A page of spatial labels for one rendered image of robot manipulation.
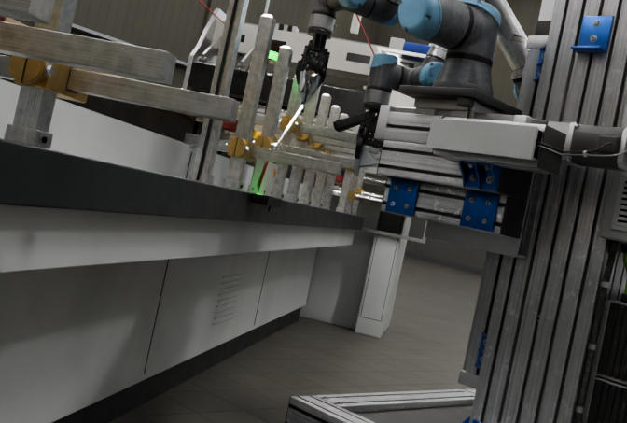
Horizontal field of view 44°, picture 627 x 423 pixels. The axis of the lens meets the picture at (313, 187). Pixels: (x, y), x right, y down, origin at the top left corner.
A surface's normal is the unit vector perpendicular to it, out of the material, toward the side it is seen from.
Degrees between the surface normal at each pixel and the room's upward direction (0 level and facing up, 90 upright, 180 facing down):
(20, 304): 90
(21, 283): 90
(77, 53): 90
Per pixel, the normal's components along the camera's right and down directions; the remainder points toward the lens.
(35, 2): 0.96, 0.20
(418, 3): -0.82, -0.06
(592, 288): -0.69, -0.16
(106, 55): -0.18, -0.06
